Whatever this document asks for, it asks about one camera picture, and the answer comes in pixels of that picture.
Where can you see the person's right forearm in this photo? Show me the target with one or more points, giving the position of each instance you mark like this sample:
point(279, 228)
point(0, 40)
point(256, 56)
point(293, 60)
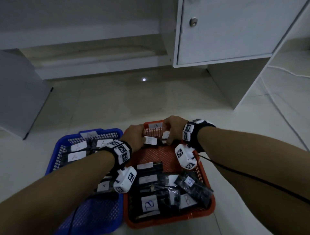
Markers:
point(254, 164)

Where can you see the person's left forearm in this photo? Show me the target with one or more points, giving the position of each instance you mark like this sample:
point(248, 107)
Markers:
point(48, 193)

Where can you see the person's left hand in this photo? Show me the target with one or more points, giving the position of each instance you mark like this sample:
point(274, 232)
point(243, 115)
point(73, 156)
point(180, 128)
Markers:
point(134, 139)

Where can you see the white desk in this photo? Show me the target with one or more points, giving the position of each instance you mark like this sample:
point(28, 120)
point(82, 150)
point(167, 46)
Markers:
point(19, 96)

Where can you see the blue plastic basket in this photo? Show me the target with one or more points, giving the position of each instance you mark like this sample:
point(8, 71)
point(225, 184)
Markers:
point(84, 213)

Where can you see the white cabinet door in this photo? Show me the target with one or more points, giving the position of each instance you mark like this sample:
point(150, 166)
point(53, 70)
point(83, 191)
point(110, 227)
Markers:
point(230, 31)

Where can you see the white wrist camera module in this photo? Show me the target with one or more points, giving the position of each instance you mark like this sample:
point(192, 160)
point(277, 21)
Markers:
point(124, 181)
point(184, 157)

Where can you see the person's right hand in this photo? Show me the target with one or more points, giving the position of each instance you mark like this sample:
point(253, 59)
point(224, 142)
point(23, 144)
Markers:
point(176, 128)

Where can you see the orange plastic basket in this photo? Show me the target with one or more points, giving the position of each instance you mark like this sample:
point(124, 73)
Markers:
point(157, 155)

